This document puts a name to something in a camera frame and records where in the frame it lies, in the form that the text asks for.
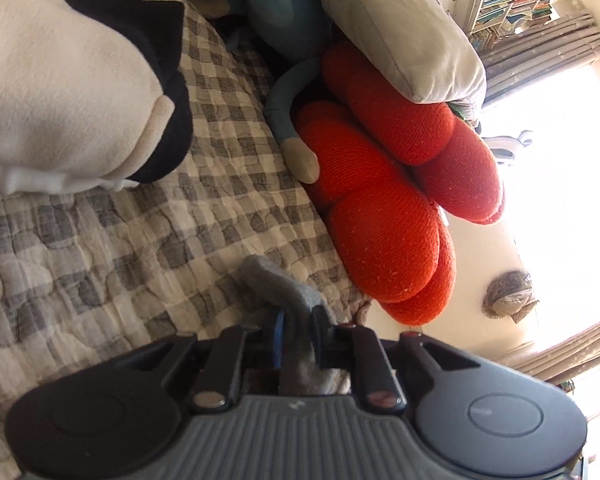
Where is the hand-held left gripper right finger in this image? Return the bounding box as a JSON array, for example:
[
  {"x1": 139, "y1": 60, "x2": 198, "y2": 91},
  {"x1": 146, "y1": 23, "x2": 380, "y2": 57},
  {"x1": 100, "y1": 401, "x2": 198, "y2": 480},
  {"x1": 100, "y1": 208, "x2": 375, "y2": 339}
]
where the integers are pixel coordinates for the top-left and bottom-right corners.
[{"x1": 309, "y1": 305, "x2": 486, "y2": 413}]

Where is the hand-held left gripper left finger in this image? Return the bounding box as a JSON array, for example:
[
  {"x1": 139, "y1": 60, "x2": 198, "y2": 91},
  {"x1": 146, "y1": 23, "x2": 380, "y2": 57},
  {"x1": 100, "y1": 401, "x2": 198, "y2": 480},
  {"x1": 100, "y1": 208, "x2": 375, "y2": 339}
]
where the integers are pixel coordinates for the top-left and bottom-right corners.
[{"x1": 120, "y1": 310, "x2": 287, "y2": 413}]

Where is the grey ruffled sweater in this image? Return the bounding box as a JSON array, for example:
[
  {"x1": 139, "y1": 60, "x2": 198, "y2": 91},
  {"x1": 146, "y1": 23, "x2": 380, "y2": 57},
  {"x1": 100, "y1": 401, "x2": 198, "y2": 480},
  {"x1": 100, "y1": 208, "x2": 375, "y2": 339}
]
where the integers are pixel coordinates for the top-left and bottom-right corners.
[{"x1": 237, "y1": 255, "x2": 353, "y2": 396}]

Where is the red flower-shaped cushion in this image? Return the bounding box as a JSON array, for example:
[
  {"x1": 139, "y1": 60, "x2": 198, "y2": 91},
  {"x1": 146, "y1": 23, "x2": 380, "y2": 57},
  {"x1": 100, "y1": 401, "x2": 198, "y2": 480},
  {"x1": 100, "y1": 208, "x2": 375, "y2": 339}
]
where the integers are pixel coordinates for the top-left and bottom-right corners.
[{"x1": 295, "y1": 42, "x2": 506, "y2": 326}]

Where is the grey checked quilt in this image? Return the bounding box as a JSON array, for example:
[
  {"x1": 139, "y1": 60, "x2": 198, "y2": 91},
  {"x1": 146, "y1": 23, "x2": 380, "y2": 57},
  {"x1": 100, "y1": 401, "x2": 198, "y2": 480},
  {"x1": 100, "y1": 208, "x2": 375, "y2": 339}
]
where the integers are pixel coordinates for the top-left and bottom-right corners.
[{"x1": 0, "y1": 0, "x2": 376, "y2": 480}]

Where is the white office chair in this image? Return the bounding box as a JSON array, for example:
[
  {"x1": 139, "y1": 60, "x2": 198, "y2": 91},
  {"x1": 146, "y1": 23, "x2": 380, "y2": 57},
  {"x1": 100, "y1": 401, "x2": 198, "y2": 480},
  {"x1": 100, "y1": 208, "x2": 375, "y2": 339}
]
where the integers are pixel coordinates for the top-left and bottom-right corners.
[{"x1": 480, "y1": 129, "x2": 536, "y2": 166}]

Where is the light printed pillow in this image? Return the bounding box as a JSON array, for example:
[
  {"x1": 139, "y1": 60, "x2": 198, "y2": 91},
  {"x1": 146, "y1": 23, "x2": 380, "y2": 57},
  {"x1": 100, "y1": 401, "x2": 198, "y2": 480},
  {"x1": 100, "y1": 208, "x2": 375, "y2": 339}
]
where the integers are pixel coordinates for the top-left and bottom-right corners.
[{"x1": 305, "y1": 0, "x2": 487, "y2": 103}]

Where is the blue plush toy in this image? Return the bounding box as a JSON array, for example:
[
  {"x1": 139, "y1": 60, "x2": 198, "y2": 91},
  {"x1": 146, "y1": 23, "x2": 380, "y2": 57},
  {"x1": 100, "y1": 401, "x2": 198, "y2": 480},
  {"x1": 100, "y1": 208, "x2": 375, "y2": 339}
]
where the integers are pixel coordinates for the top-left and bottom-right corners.
[{"x1": 195, "y1": 0, "x2": 341, "y2": 184}]

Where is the black and white plush toy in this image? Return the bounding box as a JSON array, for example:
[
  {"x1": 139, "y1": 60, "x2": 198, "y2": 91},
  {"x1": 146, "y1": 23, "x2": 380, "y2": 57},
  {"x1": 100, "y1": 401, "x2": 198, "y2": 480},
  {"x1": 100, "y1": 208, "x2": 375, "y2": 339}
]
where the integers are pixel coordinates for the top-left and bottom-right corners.
[{"x1": 0, "y1": 0, "x2": 195, "y2": 193}]

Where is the beige patterned curtain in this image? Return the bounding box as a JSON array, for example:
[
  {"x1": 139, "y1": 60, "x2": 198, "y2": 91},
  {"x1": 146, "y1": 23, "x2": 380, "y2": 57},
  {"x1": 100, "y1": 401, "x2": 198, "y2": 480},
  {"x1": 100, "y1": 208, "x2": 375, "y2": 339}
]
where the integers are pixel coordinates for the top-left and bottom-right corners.
[{"x1": 472, "y1": 15, "x2": 600, "y2": 101}]

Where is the white bookshelf with books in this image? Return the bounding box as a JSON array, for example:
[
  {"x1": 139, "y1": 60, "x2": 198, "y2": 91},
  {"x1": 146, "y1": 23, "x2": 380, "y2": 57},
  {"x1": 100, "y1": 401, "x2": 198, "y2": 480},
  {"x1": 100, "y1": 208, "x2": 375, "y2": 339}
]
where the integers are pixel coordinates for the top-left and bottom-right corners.
[{"x1": 432, "y1": 0, "x2": 581, "y2": 51}]

